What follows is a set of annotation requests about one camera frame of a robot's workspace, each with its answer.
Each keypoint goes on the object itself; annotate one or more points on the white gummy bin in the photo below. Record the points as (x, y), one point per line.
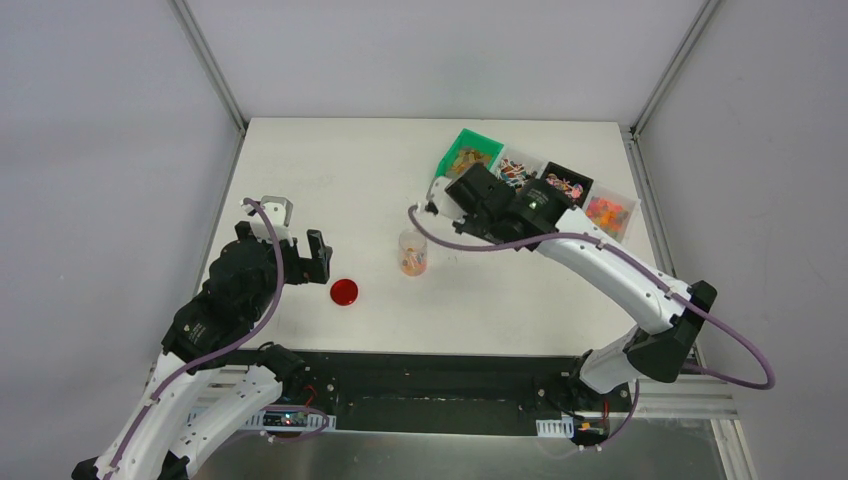
(611, 211)

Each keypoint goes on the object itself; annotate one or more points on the white lollipop bin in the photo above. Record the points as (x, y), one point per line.
(515, 168)

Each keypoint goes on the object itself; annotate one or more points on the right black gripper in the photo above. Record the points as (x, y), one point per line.
(467, 224)

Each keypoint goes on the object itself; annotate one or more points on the clear plastic jar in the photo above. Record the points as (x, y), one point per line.
(412, 255)

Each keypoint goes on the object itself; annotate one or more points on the red jar lid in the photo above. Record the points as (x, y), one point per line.
(344, 292)

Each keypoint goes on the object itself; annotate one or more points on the green candy bin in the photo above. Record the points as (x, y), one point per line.
(468, 149)

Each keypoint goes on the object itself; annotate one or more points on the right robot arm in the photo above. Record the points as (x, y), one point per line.
(539, 217)

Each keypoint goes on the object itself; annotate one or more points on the aluminium frame rail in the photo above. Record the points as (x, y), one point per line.
(686, 406)

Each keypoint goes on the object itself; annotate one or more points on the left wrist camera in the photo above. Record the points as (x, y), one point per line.
(270, 213)

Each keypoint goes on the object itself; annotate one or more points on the black candy bin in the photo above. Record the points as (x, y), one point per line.
(574, 185)

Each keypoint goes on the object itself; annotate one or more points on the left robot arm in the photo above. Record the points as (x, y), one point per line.
(203, 385)

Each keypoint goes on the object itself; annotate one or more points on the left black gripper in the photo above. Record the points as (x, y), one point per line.
(281, 249)

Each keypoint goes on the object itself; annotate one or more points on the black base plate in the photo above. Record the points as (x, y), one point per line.
(444, 394)

